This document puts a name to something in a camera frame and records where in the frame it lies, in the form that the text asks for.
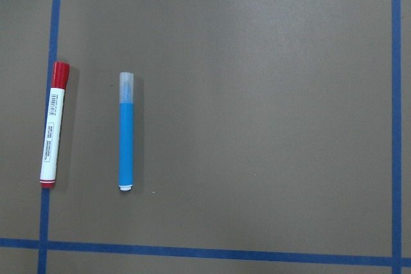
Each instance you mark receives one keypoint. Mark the blue pen white cap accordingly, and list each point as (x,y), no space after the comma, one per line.
(126,131)

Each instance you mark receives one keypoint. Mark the red pen white body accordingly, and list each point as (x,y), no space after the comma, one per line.
(60,76)

